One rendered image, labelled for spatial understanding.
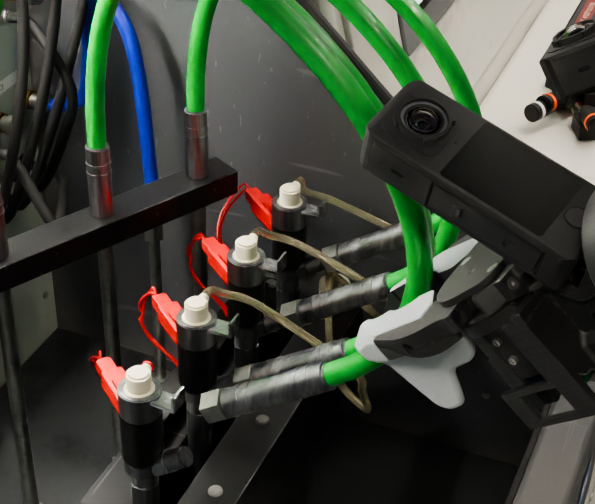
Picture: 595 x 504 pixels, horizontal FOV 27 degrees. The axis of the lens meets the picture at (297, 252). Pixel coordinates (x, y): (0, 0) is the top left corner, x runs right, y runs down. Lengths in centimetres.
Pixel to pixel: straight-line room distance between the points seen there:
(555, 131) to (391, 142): 79
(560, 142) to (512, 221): 78
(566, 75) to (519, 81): 76
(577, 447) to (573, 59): 41
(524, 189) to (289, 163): 51
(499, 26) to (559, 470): 63
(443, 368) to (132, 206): 39
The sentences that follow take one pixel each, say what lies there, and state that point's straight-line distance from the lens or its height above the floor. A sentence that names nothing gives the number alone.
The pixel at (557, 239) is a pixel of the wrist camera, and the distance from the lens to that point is 55.
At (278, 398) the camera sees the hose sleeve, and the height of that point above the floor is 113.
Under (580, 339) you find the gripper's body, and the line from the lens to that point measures 59.
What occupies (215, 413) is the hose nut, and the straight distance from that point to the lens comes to 77.
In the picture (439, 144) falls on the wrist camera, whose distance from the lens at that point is 57.
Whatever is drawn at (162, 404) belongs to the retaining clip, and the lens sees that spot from 79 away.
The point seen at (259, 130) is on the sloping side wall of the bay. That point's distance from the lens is 104.
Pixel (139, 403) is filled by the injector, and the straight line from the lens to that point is 79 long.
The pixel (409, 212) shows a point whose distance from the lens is 63.
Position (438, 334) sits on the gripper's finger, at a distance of 59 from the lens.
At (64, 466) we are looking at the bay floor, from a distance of 114.
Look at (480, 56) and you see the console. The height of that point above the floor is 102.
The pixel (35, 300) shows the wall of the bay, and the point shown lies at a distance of 124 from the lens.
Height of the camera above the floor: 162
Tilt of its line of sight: 35 degrees down
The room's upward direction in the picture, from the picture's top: 2 degrees clockwise
